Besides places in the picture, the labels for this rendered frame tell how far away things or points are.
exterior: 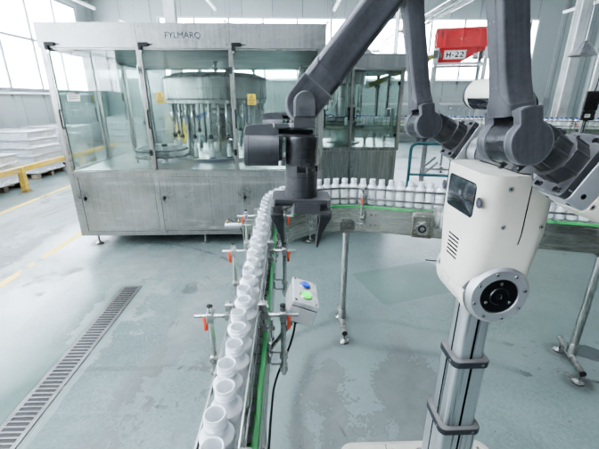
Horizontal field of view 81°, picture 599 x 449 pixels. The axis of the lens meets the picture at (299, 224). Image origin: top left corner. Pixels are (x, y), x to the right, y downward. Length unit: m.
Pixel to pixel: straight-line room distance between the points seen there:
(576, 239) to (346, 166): 4.06
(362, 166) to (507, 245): 5.17
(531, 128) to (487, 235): 0.31
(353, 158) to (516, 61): 5.33
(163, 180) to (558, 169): 3.87
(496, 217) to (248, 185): 3.37
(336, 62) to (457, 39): 6.78
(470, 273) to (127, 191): 3.91
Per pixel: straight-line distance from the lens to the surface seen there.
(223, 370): 0.75
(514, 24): 0.73
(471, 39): 7.39
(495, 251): 0.96
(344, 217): 2.36
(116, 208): 4.53
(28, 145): 9.53
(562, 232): 2.53
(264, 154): 0.59
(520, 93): 0.73
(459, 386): 1.25
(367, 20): 0.64
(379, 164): 6.10
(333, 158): 5.93
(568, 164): 0.78
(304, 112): 0.57
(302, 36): 3.95
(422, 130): 1.10
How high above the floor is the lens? 1.66
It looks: 20 degrees down
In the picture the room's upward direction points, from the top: straight up
